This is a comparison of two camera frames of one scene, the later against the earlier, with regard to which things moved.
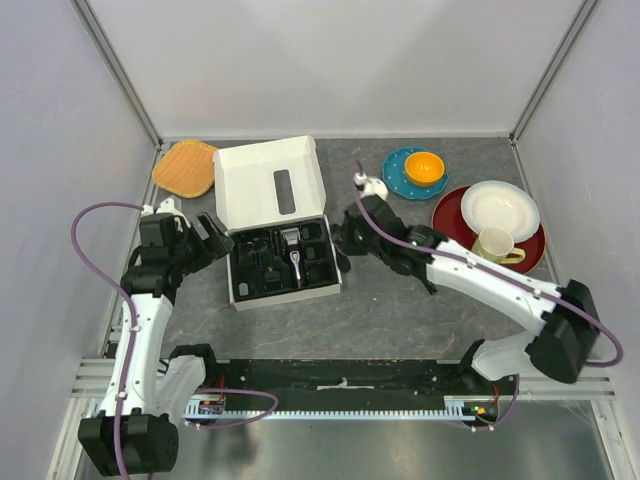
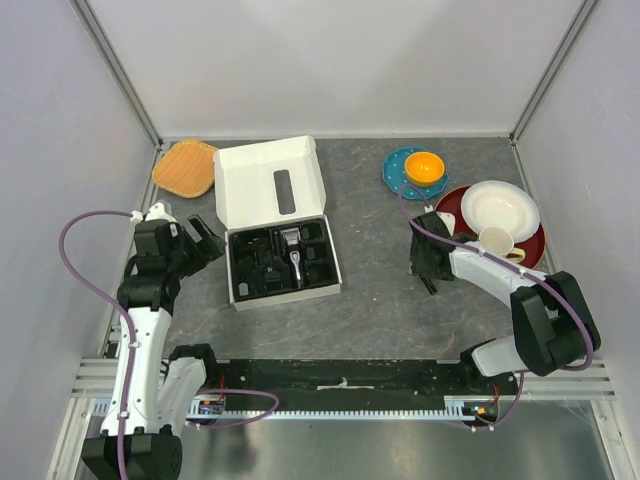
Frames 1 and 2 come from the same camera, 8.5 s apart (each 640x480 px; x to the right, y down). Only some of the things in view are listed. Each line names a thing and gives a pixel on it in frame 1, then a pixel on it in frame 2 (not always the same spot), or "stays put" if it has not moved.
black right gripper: x=342 y=238 -> x=417 y=265
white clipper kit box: x=271 y=203 stays put
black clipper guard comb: x=311 y=231 stays put
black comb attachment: x=429 y=286 stays put
